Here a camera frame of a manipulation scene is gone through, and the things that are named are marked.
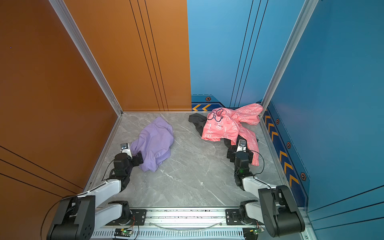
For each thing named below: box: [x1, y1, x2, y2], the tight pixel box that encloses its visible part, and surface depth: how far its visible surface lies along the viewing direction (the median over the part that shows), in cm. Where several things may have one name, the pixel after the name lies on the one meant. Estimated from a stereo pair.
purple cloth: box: [131, 116, 174, 172], surface depth 99 cm
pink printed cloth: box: [201, 103, 264, 166], surface depth 98 cm
